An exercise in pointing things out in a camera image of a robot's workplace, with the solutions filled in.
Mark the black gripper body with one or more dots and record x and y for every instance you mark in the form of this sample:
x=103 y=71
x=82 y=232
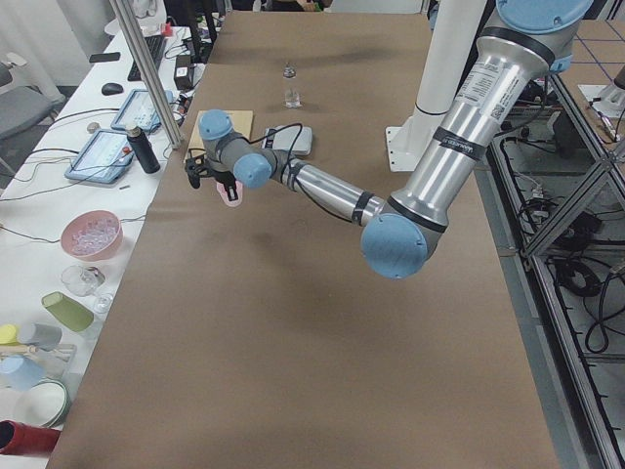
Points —
x=223 y=176

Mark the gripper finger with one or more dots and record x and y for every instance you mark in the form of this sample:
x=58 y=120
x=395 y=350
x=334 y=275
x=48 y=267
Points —
x=226 y=191
x=234 y=190

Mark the pink plastic cup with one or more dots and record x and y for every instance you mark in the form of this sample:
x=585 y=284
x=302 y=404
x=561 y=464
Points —
x=220 y=190

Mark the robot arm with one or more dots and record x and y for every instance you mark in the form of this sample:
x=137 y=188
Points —
x=487 y=58

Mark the digital kitchen scale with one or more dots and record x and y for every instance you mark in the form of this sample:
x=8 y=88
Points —
x=298 y=139

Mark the green plastic cup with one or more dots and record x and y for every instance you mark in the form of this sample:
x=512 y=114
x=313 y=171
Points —
x=67 y=311

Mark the grey plastic cup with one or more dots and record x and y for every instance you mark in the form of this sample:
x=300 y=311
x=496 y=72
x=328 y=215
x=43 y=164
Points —
x=44 y=336

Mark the yellow plastic cup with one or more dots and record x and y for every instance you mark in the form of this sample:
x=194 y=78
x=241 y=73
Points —
x=9 y=334

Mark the light blue plastic cup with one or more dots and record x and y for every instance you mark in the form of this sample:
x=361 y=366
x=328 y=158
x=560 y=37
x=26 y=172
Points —
x=21 y=373

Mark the wooden cutting board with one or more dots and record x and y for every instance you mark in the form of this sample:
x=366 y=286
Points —
x=241 y=122

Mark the black thermos bottle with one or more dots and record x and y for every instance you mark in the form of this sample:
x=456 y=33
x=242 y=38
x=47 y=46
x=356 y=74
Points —
x=141 y=147

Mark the far teach pendant tablet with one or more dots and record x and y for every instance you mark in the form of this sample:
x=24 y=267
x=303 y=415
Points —
x=139 y=109

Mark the teach pendant tablet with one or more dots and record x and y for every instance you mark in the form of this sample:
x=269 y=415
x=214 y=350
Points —
x=103 y=160
x=139 y=109

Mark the near teach pendant tablet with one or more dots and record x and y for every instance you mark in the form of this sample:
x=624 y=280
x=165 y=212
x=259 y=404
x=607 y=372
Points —
x=103 y=160

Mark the pink bowl with ice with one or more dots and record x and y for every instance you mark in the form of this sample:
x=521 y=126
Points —
x=92 y=236

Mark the black computer mouse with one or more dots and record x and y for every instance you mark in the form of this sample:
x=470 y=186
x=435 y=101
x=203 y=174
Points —
x=112 y=88

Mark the black smartphone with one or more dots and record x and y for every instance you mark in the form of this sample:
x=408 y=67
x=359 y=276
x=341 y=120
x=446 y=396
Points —
x=101 y=58

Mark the wine glass lying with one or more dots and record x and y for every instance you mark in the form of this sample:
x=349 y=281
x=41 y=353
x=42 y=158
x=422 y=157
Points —
x=86 y=282

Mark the white green bowl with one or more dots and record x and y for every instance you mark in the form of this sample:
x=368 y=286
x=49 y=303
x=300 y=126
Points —
x=44 y=405

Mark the red cylinder can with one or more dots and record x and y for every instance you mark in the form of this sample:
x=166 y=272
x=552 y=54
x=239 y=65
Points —
x=18 y=438

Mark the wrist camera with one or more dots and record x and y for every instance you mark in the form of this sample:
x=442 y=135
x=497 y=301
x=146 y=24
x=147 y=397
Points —
x=197 y=168

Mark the aluminium frame post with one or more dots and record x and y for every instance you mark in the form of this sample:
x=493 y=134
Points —
x=142 y=57

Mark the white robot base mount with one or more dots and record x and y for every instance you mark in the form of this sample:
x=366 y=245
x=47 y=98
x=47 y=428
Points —
x=429 y=98

